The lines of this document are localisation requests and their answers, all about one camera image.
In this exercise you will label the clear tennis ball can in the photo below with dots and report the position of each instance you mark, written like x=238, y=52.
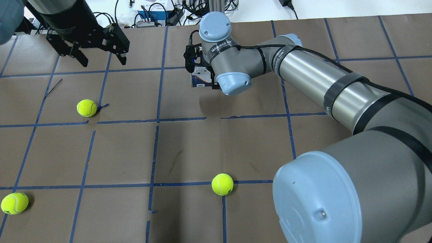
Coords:
x=201, y=77

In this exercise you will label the aluminium extrusion post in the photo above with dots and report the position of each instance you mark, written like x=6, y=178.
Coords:
x=217, y=5

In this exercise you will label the tennis ball upper left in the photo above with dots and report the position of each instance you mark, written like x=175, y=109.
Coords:
x=86, y=108

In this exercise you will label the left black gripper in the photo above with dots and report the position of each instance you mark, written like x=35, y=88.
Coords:
x=75, y=29

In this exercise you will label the tennis ball centre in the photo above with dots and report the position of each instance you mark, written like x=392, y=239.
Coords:
x=222, y=184

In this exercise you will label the tennis ball bottom left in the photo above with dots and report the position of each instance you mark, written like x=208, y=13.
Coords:
x=14, y=203

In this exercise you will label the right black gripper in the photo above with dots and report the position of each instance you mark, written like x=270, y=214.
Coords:
x=215, y=82

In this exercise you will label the blue box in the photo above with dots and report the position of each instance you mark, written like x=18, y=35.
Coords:
x=155, y=15

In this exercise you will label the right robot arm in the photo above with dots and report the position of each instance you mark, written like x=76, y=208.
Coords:
x=371, y=187

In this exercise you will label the tennis ball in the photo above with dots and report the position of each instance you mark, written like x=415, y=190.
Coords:
x=222, y=184
x=14, y=203
x=86, y=108

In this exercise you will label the black power adapter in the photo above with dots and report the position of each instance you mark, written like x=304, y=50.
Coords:
x=174, y=17

